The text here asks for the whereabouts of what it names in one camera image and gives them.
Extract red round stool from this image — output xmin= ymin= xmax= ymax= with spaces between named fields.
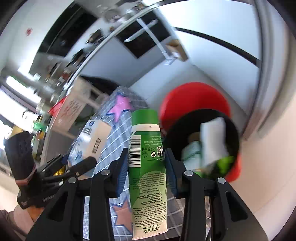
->
xmin=159 ymin=82 xmax=241 ymax=182

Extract white blue mask box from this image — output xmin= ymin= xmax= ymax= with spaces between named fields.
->
xmin=68 ymin=120 xmax=111 ymax=166

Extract white stick vacuum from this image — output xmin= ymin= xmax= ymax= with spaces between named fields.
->
xmin=137 ymin=18 xmax=176 ymax=66

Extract grey checked star tablecloth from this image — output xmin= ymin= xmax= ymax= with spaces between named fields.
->
xmin=93 ymin=86 xmax=185 ymax=240

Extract black trash bin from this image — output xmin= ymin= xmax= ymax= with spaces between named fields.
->
xmin=163 ymin=109 xmax=239 ymax=182

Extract cream perforated chair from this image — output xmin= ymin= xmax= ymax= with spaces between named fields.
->
xmin=50 ymin=76 xmax=108 ymax=134

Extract black range hood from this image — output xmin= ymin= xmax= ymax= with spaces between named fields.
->
xmin=29 ymin=1 xmax=98 ymax=75

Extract cardboard box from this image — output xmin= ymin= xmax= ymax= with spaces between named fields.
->
xmin=166 ymin=39 xmax=188 ymax=62

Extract red plastic basket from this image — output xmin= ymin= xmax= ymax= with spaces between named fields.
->
xmin=48 ymin=97 xmax=67 ymax=116

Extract black built-in oven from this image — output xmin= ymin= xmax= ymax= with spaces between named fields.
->
xmin=116 ymin=11 xmax=171 ymax=59

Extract green hand cream tube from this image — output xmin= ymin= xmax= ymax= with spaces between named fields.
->
xmin=128 ymin=108 xmax=168 ymax=240

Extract white paper towel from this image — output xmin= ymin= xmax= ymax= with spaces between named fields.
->
xmin=200 ymin=117 xmax=228 ymax=166

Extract green cap plastic bottle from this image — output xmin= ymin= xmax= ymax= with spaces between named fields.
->
xmin=216 ymin=156 xmax=234 ymax=175

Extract white refrigerator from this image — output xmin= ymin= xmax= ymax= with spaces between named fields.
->
xmin=152 ymin=0 xmax=296 ymax=140

